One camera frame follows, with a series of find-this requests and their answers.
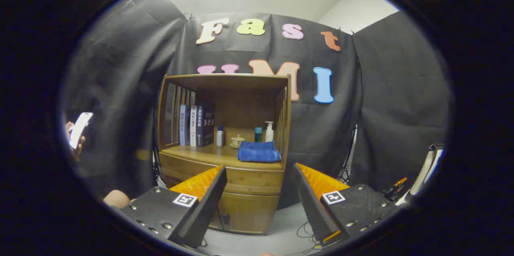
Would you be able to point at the teal bottle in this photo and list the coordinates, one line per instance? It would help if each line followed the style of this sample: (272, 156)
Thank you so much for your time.
(258, 135)

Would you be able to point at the wooden countertop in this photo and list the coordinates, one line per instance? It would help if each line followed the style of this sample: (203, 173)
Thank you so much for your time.
(209, 153)

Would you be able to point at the white book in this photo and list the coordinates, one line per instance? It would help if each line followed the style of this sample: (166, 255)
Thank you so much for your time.
(193, 127)

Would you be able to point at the black tripod stand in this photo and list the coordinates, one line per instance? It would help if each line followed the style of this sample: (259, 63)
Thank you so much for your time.
(348, 163)

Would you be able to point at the blue folded towel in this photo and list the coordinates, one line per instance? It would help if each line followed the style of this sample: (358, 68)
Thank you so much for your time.
(259, 152)

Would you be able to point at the white smartphone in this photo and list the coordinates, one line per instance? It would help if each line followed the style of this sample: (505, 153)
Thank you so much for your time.
(80, 129)

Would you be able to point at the white pump bottle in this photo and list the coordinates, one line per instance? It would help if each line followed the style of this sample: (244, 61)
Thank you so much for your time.
(269, 133)

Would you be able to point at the white bottle blue cap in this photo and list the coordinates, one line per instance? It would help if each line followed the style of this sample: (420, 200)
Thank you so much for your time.
(220, 137)

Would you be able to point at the black device with orange tip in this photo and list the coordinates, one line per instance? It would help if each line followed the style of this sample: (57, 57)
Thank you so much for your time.
(395, 187)

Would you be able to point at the person's knee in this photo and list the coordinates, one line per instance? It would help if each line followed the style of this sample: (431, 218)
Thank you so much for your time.
(116, 199)

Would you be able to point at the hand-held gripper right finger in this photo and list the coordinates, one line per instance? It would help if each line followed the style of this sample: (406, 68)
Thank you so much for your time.
(309, 204)

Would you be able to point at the wooden drawer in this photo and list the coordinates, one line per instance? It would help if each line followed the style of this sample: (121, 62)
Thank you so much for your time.
(257, 179)

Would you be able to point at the beige lidded teacup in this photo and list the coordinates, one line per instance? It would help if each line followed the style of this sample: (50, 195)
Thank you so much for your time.
(237, 142)

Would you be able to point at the white curved frame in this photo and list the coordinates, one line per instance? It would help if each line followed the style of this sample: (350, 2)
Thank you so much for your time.
(425, 167)

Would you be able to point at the wooden cabinet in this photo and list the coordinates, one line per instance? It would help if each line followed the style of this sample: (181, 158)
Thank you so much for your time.
(251, 214)

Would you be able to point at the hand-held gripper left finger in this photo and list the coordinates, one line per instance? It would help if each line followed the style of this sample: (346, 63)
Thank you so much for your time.
(209, 204)

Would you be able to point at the light blue book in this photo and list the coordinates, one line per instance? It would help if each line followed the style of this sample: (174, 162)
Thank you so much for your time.
(184, 125)

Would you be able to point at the dark blue book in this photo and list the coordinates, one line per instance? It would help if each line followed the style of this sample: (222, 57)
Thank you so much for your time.
(205, 125)

